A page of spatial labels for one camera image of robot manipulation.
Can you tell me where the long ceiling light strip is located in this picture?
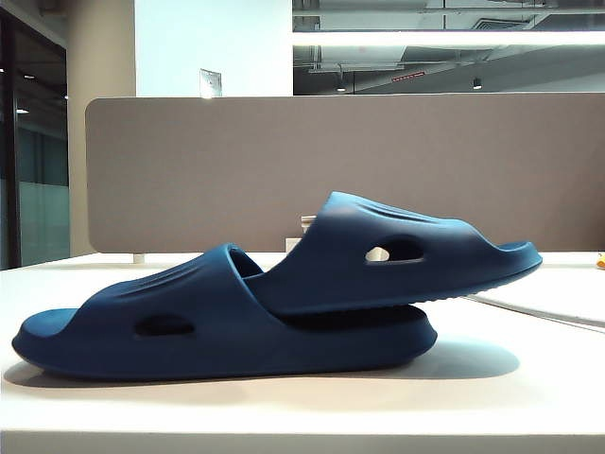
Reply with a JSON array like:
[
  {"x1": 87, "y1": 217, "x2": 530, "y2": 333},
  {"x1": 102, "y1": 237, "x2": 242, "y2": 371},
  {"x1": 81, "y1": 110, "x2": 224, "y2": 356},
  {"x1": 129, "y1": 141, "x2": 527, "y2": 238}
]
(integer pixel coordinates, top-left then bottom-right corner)
[{"x1": 291, "y1": 30, "x2": 605, "y2": 47}]

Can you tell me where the blue rubber slipper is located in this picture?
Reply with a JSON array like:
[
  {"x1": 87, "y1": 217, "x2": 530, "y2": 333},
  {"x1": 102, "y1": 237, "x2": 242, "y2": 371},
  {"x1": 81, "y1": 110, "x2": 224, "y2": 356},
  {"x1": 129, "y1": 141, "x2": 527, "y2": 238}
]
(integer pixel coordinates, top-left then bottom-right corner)
[
  {"x1": 243, "y1": 190, "x2": 544, "y2": 316},
  {"x1": 11, "y1": 242, "x2": 437, "y2": 382}
]

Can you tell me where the metal wall plate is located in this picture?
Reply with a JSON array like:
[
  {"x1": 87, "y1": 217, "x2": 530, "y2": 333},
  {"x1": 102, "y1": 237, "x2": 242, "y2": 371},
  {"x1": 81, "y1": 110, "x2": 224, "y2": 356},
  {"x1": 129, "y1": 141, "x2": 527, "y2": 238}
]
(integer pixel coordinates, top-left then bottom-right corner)
[{"x1": 199, "y1": 68, "x2": 223, "y2": 99}]

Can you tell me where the grey cable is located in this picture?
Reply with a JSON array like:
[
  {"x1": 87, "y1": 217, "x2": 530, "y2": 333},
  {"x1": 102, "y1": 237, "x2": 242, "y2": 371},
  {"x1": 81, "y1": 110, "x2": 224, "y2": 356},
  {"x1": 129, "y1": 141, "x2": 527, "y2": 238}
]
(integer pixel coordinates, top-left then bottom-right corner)
[{"x1": 465, "y1": 292, "x2": 605, "y2": 331}]

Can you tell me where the brown desk partition panel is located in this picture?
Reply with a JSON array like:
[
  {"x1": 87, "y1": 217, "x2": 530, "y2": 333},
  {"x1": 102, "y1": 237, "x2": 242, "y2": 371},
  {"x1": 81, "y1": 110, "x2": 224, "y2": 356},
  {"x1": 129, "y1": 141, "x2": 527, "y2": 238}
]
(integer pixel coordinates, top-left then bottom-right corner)
[{"x1": 85, "y1": 93, "x2": 605, "y2": 254}]

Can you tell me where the beige paper cup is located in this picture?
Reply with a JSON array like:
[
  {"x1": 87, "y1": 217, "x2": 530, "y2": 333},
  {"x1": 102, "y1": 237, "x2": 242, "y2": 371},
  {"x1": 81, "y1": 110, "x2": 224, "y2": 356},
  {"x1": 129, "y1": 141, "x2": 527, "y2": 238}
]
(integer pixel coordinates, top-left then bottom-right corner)
[{"x1": 301, "y1": 215, "x2": 382, "y2": 262}]

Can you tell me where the dark glass door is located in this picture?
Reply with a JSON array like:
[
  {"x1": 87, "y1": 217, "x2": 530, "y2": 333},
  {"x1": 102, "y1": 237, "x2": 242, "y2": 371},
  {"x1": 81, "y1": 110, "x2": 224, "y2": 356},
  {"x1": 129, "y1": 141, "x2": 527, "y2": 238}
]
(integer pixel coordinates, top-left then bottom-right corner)
[{"x1": 0, "y1": 9, "x2": 71, "y2": 271}]

